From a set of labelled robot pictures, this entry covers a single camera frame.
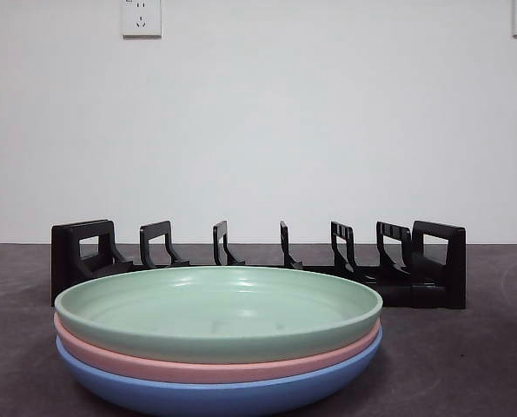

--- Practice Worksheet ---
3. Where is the pink round plate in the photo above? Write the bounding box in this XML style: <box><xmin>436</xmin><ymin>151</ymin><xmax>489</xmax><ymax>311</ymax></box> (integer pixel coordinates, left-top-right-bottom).
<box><xmin>52</xmin><ymin>311</ymin><xmax>381</xmax><ymax>386</ymax></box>

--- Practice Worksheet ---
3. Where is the green round plate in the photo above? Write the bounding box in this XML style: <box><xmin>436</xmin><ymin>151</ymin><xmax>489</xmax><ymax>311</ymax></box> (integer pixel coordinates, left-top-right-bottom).
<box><xmin>53</xmin><ymin>265</ymin><xmax>385</xmax><ymax>366</ymax></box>

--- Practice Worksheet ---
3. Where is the blue round plate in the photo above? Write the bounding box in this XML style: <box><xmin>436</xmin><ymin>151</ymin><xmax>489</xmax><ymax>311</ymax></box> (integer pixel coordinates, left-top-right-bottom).
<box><xmin>55</xmin><ymin>328</ymin><xmax>385</xmax><ymax>417</ymax></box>

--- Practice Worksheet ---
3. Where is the black plastic dish rack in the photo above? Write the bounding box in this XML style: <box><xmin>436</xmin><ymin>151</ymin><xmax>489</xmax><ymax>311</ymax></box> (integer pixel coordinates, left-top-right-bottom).
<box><xmin>50</xmin><ymin>218</ymin><xmax>467</xmax><ymax>310</ymax></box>

